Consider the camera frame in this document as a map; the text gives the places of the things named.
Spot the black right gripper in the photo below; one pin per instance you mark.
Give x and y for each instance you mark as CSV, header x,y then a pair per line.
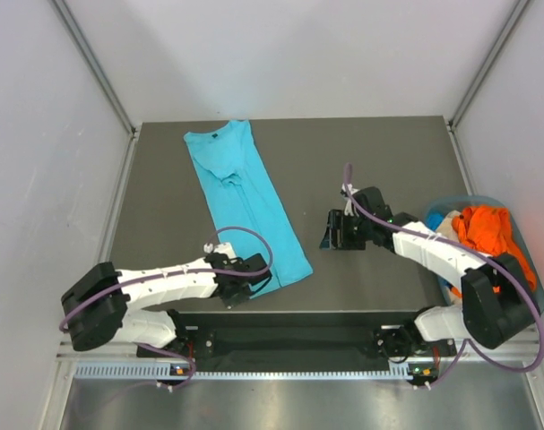
x,y
337,219

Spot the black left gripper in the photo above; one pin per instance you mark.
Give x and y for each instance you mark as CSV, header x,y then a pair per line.
x,y
241,296

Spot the cyan t shirt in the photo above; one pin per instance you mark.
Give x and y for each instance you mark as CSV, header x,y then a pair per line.
x,y
240,193

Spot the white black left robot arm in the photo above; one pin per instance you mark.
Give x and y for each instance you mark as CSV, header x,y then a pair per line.
x,y
113,305

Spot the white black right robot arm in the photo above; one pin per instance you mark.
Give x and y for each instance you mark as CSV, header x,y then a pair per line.
x,y
496,302

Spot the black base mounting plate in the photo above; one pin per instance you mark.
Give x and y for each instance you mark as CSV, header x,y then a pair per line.
x,y
305,341

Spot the blue laundry basket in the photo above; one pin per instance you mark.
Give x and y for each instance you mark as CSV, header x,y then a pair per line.
x,y
438,209

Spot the orange t shirt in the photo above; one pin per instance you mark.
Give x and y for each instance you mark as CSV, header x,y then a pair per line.
x,y
488,229

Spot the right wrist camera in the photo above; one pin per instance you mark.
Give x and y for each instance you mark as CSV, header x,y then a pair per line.
x,y
349,208

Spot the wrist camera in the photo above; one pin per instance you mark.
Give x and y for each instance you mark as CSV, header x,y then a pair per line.
x,y
349,208
223,248

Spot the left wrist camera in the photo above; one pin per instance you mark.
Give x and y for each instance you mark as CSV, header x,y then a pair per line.
x,y
223,248

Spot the white slotted cable duct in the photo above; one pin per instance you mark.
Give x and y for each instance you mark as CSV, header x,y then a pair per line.
x,y
166,371

